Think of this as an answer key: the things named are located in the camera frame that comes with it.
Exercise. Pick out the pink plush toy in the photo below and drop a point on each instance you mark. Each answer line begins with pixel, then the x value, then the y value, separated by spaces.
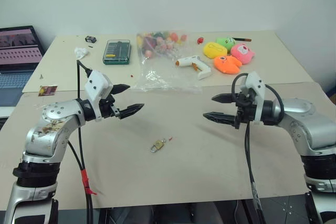
pixel 242 53

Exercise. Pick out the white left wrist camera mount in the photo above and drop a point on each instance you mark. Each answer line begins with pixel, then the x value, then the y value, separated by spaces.
pixel 97 85

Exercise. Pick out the orange plush toy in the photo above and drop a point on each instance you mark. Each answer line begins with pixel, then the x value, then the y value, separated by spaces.
pixel 227 64

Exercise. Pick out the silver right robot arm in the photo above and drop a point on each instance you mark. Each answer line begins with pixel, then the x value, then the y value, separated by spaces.
pixel 309 127

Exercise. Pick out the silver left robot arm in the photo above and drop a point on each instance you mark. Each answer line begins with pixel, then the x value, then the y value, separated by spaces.
pixel 50 129

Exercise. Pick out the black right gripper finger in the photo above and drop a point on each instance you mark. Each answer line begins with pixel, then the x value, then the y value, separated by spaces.
pixel 224 98
pixel 220 118

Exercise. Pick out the green screwdriver bit case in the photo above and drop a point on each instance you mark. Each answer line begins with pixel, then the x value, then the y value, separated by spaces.
pixel 117 51

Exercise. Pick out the green plush toy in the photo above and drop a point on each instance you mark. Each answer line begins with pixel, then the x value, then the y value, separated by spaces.
pixel 225 41

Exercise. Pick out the yellow plush toy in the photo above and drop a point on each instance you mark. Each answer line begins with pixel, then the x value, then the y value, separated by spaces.
pixel 215 50

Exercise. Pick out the black plate with white marks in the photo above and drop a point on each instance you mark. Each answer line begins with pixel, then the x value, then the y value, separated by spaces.
pixel 286 208

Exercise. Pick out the orange and black pen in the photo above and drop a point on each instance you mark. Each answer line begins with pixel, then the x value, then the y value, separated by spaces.
pixel 241 39

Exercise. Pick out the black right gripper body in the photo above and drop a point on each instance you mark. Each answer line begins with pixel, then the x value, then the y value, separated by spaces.
pixel 245 111

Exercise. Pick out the small black box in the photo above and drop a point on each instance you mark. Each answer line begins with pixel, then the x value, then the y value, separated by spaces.
pixel 91 39

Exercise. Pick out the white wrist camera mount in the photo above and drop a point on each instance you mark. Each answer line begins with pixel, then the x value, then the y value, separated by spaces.
pixel 258 85
pixel 97 85

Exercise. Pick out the clear bag of colourful balls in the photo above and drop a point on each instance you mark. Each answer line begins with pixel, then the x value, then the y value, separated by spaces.
pixel 157 51

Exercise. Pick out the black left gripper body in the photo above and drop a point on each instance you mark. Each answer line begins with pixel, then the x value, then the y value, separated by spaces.
pixel 108 107

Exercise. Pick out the white hot glue gun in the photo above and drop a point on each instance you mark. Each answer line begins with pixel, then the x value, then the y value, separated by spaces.
pixel 191 60

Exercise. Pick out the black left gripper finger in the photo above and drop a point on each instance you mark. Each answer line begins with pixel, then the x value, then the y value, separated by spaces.
pixel 131 110
pixel 121 88

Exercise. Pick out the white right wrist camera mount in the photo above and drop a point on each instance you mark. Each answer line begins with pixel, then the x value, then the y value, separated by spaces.
pixel 258 85

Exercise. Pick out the small brass padlock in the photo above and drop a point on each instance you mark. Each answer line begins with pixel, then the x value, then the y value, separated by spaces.
pixel 158 145

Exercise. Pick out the crumpled clear plastic wrap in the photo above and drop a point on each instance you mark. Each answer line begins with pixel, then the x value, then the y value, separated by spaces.
pixel 81 52

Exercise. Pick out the small printed card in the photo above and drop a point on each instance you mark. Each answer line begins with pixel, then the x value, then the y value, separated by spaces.
pixel 48 90

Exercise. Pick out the small red toy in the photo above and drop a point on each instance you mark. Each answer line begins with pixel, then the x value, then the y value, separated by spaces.
pixel 200 40

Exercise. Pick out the open laptop computer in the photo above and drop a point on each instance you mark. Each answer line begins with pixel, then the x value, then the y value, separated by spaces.
pixel 15 51

